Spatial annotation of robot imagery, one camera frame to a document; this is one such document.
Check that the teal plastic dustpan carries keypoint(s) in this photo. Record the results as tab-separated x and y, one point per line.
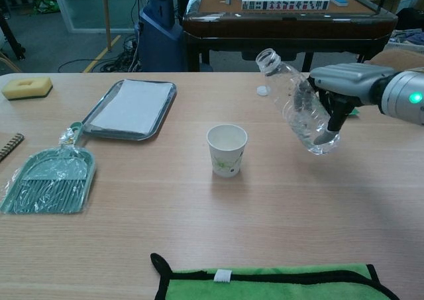
49	180

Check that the green microfiber cloth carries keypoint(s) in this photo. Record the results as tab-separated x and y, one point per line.
265	286

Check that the green tea sachet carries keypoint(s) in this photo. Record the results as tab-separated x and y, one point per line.
354	112

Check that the silver metal tray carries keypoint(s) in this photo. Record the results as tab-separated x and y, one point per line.
96	132

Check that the white bottle cap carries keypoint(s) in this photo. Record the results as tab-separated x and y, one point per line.
262	90

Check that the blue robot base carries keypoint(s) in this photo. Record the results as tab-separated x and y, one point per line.
159	38

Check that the row of mahjong tiles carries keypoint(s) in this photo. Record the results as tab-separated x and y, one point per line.
285	4

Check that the brown mahjong table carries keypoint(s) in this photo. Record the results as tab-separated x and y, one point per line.
281	28

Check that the white floral paper cup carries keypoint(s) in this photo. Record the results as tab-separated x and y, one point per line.
227	151

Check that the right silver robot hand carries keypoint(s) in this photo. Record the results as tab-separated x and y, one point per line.
348	81

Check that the wooden stick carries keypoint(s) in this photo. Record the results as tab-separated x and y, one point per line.
106	15

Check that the transparent plastic bottle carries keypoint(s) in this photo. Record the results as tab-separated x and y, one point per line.
291	104

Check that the white paper sheet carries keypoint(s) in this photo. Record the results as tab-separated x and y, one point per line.
132	108

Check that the yellow sponge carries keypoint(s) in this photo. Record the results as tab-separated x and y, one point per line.
36	89

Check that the brown spiral notebook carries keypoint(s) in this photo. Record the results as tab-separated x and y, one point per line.
10	146

